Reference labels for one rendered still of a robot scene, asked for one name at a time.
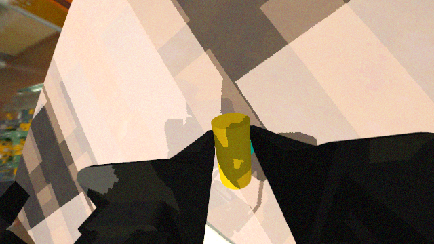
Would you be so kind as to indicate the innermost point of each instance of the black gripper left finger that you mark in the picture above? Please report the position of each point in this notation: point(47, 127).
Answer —
point(183, 182)

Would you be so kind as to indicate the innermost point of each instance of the yellow cylinder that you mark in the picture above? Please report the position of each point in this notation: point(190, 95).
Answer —
point(233, 149)

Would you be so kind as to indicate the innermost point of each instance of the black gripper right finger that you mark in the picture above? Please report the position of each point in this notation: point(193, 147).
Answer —
point(304, 178)

